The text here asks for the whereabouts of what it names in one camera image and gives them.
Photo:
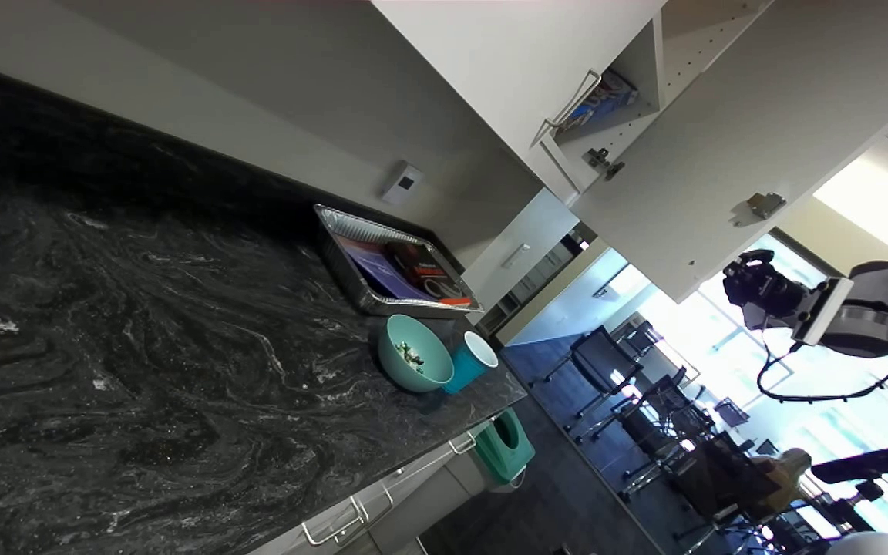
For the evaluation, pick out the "black office chair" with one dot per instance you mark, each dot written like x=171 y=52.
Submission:
x=609 y=363
x=664 y=427

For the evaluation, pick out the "blue plastic cup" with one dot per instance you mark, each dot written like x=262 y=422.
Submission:
x=470 y=366

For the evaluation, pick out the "black padded bar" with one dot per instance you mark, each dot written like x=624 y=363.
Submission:
x=870 y=463

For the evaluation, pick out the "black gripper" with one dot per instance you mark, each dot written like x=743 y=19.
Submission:
x=762 y=294

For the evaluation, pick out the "brown office chair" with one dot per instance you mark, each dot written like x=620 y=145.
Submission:
x=741 y=482

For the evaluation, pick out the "purple packet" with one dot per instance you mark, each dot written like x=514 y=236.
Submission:
x=376 y=266

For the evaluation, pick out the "orange and black packet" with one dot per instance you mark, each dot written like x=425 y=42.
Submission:
x=430 y=272

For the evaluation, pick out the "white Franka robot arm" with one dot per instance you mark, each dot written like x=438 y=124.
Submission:
x=861 y=309

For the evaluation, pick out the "white wall thermostat panel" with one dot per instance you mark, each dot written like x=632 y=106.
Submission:
x=402 y=186

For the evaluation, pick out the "teal bowl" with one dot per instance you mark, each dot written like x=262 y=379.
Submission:
x=414 y=354

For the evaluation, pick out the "blue box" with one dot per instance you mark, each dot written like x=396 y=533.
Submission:
x=603 y=102

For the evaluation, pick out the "white cabinet carcass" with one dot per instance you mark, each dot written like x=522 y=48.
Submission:
x=691 y=50

